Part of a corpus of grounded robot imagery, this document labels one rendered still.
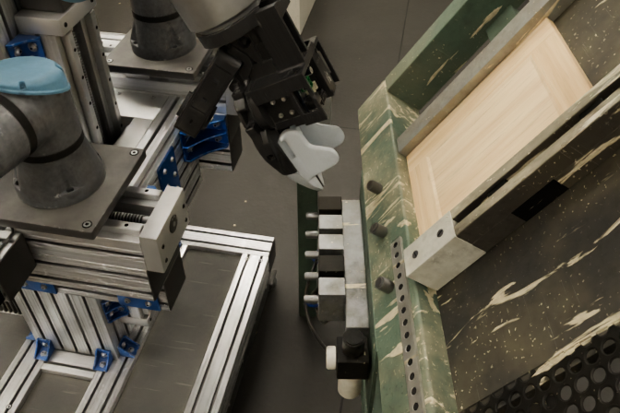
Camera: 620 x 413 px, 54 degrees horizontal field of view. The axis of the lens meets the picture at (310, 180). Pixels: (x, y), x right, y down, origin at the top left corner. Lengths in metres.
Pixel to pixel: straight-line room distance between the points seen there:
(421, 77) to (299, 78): 1.02
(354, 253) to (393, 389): 0.40
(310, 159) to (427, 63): 0.95
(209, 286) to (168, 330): 0.20
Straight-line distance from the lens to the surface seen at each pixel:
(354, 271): 1.32
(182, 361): 1.85
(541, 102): 1.12
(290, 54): 0.55
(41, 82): 1.00
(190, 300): 1.98
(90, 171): 1.10
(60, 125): 1.04
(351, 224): 1.42
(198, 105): 0.60
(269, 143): 0.58
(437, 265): 1.07
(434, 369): 1.02
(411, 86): 1.56
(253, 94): 0.56
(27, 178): 1.10
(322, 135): 0.64
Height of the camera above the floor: 1.75
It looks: 41 degrees down
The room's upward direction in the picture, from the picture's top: straight up
